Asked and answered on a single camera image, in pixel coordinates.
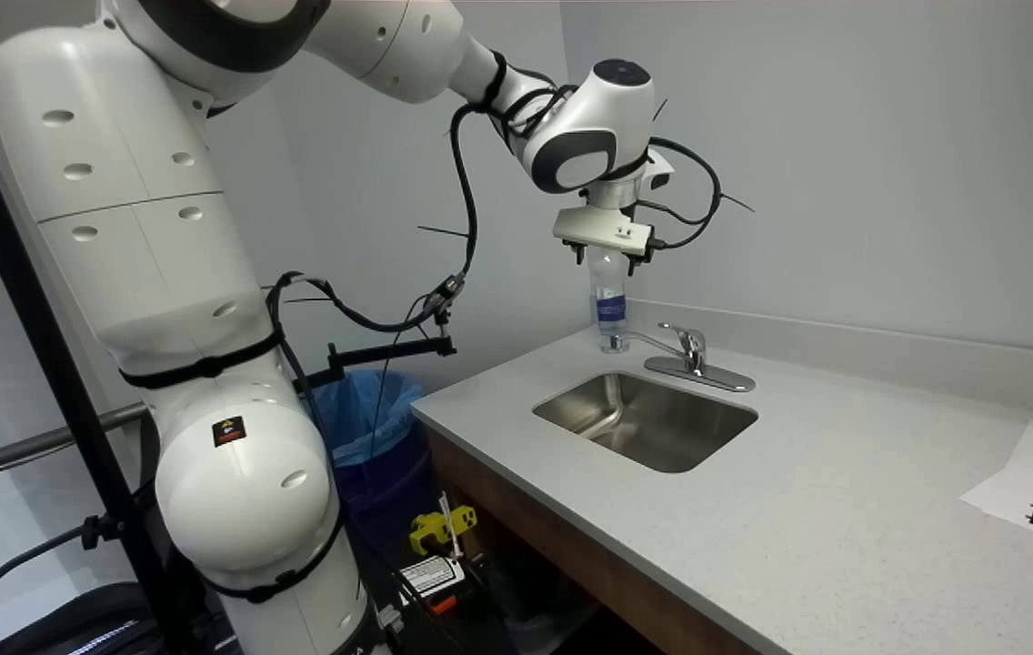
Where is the chrome sink faucet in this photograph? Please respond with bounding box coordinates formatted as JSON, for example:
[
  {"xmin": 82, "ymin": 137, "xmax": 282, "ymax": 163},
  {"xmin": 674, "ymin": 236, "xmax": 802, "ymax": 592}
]
[{"xmin": 640, "ymin": 316, "xmax": 759, "ymax": 397}]

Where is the clear plastic water bottle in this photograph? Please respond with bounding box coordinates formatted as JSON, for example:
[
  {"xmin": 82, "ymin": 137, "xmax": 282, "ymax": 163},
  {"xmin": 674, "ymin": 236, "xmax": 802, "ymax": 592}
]
[{"xmin": 585, "ymin": 248, "xmax": 635, "ymax": 357}]

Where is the stainless steel sink basin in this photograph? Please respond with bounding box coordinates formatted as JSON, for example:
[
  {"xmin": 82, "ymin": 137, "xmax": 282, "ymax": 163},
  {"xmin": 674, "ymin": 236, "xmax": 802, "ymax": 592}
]
[{"xmin": 529, "ymin": 369, "xmax": 765, "ymax": 476}]

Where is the blue lined trash bin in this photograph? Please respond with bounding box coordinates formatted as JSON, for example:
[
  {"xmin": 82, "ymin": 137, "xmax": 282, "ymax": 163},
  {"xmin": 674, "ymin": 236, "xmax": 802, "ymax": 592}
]
[{"xmin": 298, "ymin": 369, "xmax": 435, "ymax": 564}]

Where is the wooden counter cabinet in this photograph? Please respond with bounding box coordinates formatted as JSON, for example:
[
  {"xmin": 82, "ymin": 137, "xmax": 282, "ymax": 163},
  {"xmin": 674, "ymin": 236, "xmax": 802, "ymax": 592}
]
[{"xmin": 423, "ymin": 426, "xmax": 765, "ymax": 655}]

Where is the yellow tool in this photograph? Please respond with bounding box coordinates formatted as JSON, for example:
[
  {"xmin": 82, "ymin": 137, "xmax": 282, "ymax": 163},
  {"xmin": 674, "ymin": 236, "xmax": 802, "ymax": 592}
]
[{"xmin": 407, "ymin": 502, "xmax": 483, "ymax": 557}]

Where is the black box with white label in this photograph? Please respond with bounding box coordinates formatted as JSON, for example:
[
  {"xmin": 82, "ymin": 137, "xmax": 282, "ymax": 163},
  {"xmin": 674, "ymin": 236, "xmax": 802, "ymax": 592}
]
[{"xmin": 384, "ymin": 555, "xmax": 474, "ymax": 616}]

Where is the black upright pole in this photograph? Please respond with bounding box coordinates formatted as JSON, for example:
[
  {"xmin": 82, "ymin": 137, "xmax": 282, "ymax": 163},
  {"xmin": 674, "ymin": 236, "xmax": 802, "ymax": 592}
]
[{"xmin": 0, "ymin": 75, "xmax": 200, "ymax": 655}]

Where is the black chair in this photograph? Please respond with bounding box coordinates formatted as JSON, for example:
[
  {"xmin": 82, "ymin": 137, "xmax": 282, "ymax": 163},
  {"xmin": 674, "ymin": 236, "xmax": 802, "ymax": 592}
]
[{"xmin": 0, "ymin": 518, "xmax": 172, "ymax": 655}]

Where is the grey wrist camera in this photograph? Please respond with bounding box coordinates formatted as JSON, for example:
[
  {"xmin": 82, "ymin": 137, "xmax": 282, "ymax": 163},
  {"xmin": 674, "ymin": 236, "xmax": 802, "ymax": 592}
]
[{"xmin": 549, "ymin": 205, "xmax": 659, "ymax": 262}]

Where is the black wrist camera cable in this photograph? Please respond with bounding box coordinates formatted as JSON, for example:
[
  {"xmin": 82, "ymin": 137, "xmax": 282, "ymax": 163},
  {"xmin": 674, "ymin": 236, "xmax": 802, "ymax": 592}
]
[{"xmin": 632, "ymin": 134, "xmax": 755, "ymax": 255}]

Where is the long black arm cable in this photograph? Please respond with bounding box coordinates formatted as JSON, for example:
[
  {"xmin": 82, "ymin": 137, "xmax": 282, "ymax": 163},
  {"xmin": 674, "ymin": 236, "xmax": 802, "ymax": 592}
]
[{"xmin": 266, "ymin": 100, "xmax": 486, "ymax": 357}]

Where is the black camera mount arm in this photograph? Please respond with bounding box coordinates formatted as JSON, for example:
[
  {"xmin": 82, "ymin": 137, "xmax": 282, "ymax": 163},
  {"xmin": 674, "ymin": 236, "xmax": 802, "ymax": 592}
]
[{"xmin": 292, "ymin": 273, "xmax": 470, "ymax": 393}]

